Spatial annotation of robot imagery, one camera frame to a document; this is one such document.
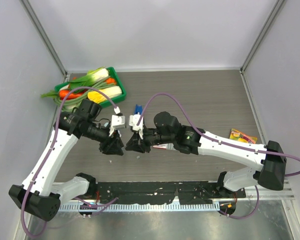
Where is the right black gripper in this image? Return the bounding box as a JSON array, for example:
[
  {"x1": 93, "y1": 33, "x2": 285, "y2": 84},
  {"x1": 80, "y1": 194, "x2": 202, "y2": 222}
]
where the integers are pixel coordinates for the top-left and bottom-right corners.
[{"x1": 126, "y1": 124, "x2": 175, "y2": 154}]

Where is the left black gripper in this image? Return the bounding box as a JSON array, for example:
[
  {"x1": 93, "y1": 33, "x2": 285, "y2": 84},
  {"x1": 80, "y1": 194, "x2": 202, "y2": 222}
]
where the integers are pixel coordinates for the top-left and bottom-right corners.
[{"x1": 82, "y1": 120, "x2": 124, "y2": 155}]

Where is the dark blue stapler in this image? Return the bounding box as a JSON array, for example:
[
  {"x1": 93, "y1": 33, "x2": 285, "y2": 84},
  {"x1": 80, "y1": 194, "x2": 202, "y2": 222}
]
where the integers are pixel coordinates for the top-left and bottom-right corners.
[{"x1": 134, "y1": 104, "x2": 143, "y2": 115}]

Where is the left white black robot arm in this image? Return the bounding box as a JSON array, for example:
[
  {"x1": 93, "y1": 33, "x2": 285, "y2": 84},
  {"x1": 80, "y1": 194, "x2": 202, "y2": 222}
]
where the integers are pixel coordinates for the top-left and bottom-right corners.
[{"x1": 8, "y1": 99, "x2": 126, "y2": 222}]

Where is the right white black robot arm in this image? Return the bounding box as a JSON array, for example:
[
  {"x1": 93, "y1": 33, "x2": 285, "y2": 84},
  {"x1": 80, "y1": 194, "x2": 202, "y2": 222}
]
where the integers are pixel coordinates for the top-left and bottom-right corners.
[{"x1": 125, "y1": 111, "x2": 287, "y2": 198}]

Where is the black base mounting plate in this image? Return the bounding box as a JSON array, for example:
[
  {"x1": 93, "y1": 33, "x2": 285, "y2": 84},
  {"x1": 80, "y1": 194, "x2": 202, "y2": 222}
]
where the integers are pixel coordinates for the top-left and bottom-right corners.
[{"x1": 88, "y1": 181, "x2": 246, "y2": 205}]

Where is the yellow white napa cabbage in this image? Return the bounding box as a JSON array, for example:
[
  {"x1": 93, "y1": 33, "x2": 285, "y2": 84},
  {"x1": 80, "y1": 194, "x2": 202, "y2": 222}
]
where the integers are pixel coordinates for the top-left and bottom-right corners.
[{"x1": 87, "y1": 86, "x2": 122, "y2": 104}]

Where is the green long beans bundle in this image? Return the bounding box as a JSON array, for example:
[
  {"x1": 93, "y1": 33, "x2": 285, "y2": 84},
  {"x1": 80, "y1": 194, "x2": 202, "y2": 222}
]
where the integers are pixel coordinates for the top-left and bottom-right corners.
[{"x1": 52, "y1": 82, "x2": 118, "y2": 111}]

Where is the small orange carrot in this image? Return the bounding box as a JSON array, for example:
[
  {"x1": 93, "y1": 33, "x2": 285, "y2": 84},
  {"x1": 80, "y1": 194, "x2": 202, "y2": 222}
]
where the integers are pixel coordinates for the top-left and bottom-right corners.
[{"x1": 105, "y1": 77, "x2": 117, "y2": 85}]

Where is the large orange carrot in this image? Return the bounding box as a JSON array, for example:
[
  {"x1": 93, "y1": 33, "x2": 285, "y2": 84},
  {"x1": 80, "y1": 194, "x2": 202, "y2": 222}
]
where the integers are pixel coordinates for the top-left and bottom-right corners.
[{"x1": 58, "y1": 89, "x2": 85, "y2": 100}]

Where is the upper white bok choy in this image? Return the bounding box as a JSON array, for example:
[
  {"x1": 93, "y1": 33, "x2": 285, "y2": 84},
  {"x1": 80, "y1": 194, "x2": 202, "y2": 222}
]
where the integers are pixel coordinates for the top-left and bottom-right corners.
[{"x1": 68, "y1": 67, "x2": 110, "y2": 90}]

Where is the green plastic tray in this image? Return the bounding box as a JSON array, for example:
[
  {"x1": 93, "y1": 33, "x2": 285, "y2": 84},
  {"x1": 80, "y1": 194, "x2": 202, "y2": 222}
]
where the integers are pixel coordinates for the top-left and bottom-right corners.
[{"x1": 41, "y1": 67, "x2": 127, "y2": 112}]

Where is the colourful candy bag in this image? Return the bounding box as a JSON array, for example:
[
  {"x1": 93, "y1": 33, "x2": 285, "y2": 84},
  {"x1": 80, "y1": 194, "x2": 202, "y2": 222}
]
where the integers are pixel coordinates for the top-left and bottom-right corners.
[{"x1": 229, "y1": 128, "x2": 258, "y2": 144}]

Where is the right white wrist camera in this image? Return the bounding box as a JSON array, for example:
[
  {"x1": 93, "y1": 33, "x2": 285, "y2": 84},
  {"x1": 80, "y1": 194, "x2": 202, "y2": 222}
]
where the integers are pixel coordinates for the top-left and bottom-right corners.
[{"x1": 128, "y1": 114, "x2": 144, "y2": 139}]

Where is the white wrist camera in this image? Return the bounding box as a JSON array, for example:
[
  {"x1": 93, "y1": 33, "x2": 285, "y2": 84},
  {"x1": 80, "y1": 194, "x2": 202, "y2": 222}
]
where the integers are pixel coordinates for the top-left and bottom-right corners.
[
  {"x1": 109, "y1": 114, "x2": 126, "y2": 136},
  {"x1": 128, "y1": 114, "x2": 144, "y2": 139}
]

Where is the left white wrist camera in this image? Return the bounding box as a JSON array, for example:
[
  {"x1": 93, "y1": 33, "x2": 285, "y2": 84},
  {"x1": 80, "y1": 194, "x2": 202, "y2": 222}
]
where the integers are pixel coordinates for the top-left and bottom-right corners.
[{"x1": 109, "y1": 114, "x2": 126, "y2": 136}]

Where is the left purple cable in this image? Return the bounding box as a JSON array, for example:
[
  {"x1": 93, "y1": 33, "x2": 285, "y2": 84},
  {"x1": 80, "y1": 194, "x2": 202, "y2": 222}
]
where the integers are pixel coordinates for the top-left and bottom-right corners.
[{"x1": 20, "y1": 86, "x2": 121, "y2": 238}]

